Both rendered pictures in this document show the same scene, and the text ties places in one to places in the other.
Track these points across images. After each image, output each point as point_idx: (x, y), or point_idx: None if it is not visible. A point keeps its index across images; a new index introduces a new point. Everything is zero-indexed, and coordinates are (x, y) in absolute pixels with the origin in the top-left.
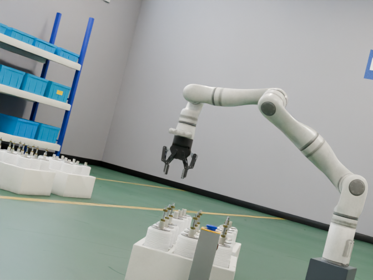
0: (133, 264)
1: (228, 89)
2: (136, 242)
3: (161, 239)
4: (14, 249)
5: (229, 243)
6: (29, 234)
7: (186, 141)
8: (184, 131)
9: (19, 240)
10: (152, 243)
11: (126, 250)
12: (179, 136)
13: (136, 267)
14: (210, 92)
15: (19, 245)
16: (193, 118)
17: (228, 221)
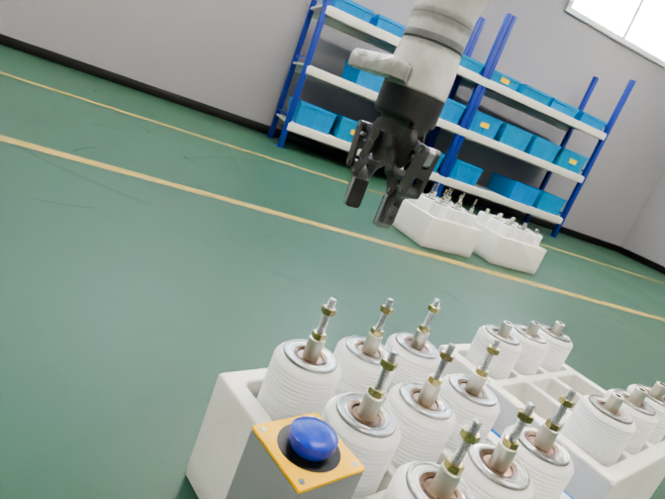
0: (210, 423)
1: None
2: (255, 369)
3: (284, 388)
4: (178, 302)
5: (512, 486)
6: (291, 289)
7: (402, 100)
8: (381, 54)
9: (240, 292)
10: (264, 389)
11: None
12: (384, 83)
13: (213, 435)
14: None
15: (214, 299)
16: (440, 15)
17: (569, 404)
